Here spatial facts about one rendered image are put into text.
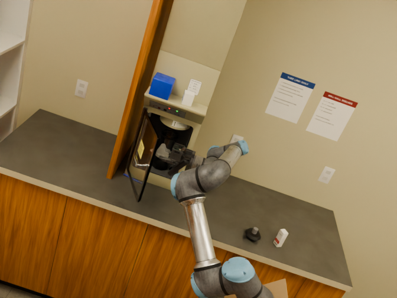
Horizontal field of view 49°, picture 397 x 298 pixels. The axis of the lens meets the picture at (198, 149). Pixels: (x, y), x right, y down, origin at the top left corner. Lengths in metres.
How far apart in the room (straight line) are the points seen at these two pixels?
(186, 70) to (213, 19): 0.28
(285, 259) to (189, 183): 0.84
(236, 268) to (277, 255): 0.69
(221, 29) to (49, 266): 1.67
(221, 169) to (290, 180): 1.19
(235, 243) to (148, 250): 0.48
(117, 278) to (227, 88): 1.29
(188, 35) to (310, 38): 0.77
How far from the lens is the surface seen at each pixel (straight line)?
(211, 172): 1.83
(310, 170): 2.96
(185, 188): 1.86
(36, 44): 2.95
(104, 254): 2.60
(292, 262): 2.47
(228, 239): 2.39
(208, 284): 1.84
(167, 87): 2.17
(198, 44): 2.20
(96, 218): 2.46
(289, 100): 2.74
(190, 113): 2.22
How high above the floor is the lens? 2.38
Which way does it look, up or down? 28 degrees down
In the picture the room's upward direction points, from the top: 21 degrees clockwise
